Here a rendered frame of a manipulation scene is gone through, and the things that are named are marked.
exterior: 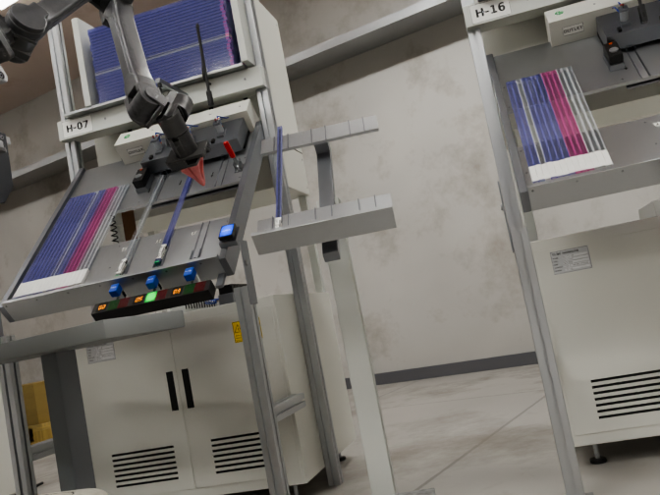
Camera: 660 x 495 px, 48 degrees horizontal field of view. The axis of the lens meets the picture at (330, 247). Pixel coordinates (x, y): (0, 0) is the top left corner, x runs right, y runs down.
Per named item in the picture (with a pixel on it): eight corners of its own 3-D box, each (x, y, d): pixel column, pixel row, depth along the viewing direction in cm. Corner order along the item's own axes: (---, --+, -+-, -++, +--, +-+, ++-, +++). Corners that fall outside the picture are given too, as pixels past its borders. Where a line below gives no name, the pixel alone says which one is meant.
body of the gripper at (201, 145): (174, 155, 182) (160, 131, 178) (211, 145, 180) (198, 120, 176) (168, 170, 177) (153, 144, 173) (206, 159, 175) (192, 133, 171)
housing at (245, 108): (262, 145, 246) (246, 109, 237) (133, 179, 257) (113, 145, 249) (265, 134, 252) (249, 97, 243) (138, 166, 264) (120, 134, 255)
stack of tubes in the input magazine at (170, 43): (235, 64, 240) (221, -13, 243) (98, 103, 253) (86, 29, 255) (248, 75, 253) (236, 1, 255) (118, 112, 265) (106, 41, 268)
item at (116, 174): (247, 192, 222) (242, 179, 219) (61, 238, 238) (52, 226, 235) (262, 137, 248) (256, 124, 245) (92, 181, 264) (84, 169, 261)
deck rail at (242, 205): (234, 275, 193) (225, 257, 189) (227, 276, 193) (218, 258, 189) (268, 136, 248) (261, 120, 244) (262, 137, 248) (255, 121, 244)
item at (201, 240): (224, 266, 192) (219, 257, 191) (12, 312, 208) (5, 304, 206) (236, 222, 207) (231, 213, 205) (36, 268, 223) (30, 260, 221)
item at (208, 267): (227, 276, 193) (216, 256, 189) (15, 321, 209) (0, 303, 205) (228, 273, 194) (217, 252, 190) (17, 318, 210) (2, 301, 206)
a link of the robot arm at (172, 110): (151, 120, 170) (173, 113, 168) (159, 105, 175) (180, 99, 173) (164, 144, 174) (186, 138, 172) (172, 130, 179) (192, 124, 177)
